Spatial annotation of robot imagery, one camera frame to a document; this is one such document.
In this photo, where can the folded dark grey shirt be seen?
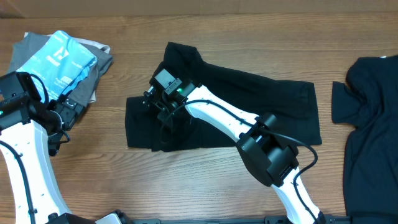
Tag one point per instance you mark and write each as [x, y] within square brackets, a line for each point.
[25, 48]

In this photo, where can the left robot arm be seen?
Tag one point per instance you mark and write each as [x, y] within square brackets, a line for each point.
[26, 124]

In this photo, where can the pile of black clothes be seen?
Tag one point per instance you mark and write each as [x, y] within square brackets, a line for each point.
[367, 100]

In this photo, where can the folded light blue shirt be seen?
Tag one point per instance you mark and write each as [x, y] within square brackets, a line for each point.
[60, 65]

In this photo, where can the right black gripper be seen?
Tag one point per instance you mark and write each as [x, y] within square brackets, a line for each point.
[163, 117]

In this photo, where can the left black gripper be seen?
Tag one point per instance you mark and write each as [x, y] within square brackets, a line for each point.
[67, 107]

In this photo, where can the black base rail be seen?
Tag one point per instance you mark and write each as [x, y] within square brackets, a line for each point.
[118, 216]

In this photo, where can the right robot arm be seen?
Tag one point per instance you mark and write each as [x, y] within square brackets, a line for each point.
[270, 157]

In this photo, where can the black polo shirt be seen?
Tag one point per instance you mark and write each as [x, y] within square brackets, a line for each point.
[294, 104]

